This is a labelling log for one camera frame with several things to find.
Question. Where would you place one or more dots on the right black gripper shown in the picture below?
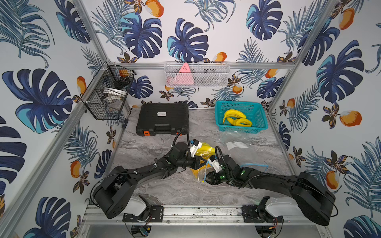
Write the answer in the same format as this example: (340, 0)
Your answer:
(212, 177)

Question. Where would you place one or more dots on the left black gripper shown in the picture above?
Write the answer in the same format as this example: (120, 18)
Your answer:
(196, 162)

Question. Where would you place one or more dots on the orange-yellow banana pair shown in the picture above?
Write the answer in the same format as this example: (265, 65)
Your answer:
(200, 174)

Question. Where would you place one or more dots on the yellow banana bunch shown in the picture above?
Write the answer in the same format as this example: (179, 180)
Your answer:
(233, 113)
(206, 151)

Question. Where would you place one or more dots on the clear zip-top bag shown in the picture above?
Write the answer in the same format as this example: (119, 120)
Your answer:
(239, 148)
(203, 166)

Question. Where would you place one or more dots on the single yellow banana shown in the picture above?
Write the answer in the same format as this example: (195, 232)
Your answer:
(242, 122)

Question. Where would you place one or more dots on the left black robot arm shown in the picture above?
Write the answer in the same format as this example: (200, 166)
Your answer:
(113, 192)

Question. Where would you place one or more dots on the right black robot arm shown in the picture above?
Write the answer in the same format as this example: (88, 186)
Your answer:
(314, 200)

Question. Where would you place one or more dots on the black plastic tool case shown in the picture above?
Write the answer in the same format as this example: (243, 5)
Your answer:
(168, 118)

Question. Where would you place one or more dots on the teal plastic basket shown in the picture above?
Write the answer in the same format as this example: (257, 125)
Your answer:
(254, 112)

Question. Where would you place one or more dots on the pink triangular item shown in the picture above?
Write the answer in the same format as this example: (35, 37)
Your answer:
(184, 76)

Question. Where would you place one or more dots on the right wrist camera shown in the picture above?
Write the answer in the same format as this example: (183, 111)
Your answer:
(215, 164)

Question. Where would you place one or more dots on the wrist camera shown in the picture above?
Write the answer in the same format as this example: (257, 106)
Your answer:
(215, 164)
(195, 145)

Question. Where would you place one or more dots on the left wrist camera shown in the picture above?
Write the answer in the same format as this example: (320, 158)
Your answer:
(195, 145)

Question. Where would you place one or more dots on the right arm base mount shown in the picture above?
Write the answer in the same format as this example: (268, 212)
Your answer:
(259, 214)

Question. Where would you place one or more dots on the aluminium front rail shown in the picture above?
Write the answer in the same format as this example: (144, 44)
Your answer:
(189, 215)

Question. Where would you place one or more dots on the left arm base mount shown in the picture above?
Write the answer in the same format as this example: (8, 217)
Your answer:
(138, 210)

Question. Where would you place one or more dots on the white wire wall basket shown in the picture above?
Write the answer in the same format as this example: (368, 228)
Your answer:
(205, 74)

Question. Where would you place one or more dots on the black wire basket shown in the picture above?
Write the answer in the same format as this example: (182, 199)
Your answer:
(108, 92)

